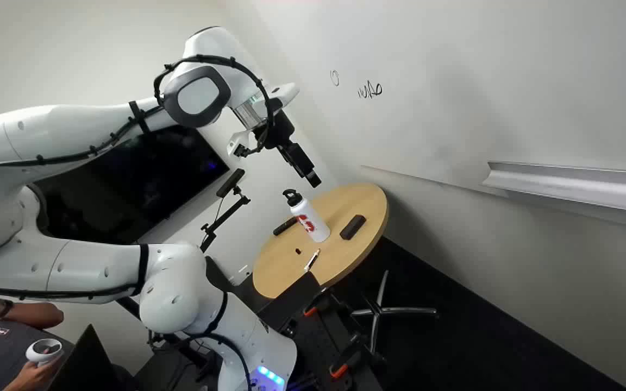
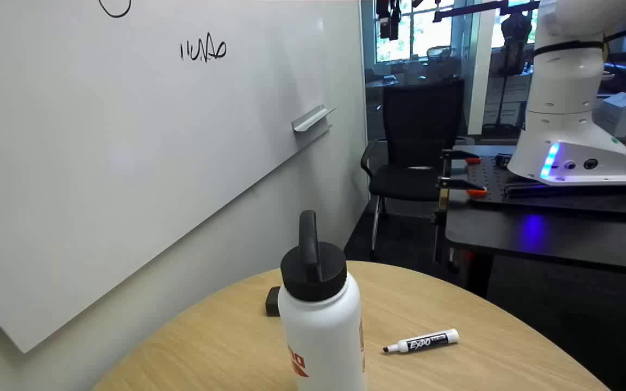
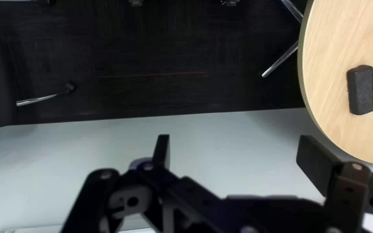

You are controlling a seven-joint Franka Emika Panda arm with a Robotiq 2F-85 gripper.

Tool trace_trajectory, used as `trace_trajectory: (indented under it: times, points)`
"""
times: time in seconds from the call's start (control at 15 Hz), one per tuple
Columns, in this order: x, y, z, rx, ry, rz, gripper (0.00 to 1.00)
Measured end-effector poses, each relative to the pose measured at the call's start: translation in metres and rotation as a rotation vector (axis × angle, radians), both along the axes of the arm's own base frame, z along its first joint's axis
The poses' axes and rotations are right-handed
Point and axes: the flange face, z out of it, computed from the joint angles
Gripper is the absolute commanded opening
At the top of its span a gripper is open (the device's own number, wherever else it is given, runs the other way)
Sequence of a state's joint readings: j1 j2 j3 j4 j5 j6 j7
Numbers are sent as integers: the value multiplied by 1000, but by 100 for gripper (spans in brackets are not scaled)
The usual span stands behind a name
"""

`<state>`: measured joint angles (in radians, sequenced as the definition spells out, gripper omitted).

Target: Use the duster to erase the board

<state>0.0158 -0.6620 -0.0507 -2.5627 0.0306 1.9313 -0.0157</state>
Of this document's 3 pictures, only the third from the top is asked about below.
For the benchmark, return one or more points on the black felt board duster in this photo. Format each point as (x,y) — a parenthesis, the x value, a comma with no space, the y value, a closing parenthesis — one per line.
(361,89)

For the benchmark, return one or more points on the round light wood table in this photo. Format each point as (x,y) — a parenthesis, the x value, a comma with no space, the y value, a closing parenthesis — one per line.
(337,36)

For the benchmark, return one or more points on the chrome table leg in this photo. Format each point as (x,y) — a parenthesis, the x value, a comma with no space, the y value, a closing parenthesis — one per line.
(284,57)

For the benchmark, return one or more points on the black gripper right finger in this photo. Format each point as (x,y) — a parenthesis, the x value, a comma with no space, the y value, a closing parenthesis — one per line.
(319,163)

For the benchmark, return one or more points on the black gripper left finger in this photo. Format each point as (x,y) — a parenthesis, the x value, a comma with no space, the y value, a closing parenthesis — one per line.
(161,154)

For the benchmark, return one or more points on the chrome chair leg with caster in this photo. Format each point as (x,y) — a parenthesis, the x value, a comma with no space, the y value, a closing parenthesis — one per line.
(68,88)

